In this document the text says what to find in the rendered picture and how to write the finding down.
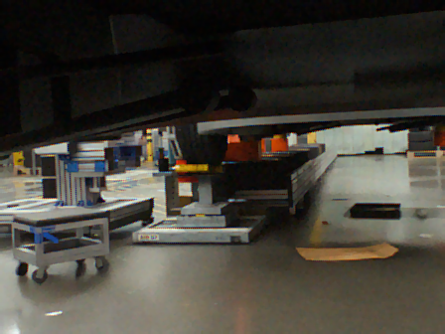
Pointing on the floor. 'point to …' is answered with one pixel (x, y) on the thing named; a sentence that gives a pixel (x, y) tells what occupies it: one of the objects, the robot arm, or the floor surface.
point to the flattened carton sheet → (348, 252)
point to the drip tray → (375, 207)
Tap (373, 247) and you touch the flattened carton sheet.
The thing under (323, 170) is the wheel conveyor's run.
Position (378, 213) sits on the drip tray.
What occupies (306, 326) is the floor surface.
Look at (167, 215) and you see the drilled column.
